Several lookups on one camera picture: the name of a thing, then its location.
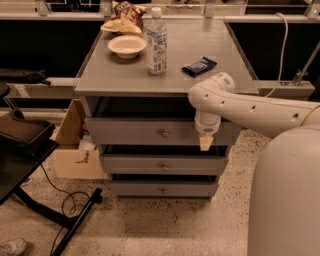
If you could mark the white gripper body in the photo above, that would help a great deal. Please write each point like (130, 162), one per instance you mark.
(208, 128)

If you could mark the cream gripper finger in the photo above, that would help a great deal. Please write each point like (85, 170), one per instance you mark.
(205, 141)

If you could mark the grey top drawer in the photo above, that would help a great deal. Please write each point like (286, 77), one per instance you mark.
(142, 132)

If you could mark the grey drawer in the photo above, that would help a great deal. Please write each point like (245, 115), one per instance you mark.
(157, 189)
(156, 164)
(142, 132)

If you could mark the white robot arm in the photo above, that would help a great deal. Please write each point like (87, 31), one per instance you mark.
(284, 211)

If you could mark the grey drawer cabinet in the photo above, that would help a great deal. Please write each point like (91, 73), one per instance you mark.
(111, 87)

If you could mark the grey middle drawer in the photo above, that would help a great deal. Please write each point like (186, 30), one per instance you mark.
(156, 164)

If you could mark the grey bottom drawer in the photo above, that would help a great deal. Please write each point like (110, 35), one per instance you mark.
(157, 189)

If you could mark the dark blue snack packet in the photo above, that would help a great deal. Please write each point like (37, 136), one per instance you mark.
(202, 66)

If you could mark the clear plastic water bottle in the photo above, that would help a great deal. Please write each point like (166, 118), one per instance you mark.
(156, 37)

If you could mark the white bowl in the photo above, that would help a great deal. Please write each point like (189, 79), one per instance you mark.
(127, 46)

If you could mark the yellow cloth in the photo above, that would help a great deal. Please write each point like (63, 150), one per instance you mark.
(123, 26)

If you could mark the cardboard box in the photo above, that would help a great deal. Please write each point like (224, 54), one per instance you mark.
(76, 156)

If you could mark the brown chip bag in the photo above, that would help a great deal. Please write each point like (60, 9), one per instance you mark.
(127, 12)

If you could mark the brown bag on stand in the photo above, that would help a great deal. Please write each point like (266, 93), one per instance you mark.
(22, 135)

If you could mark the white shoe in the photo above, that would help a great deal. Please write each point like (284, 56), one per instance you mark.
(14, 247)

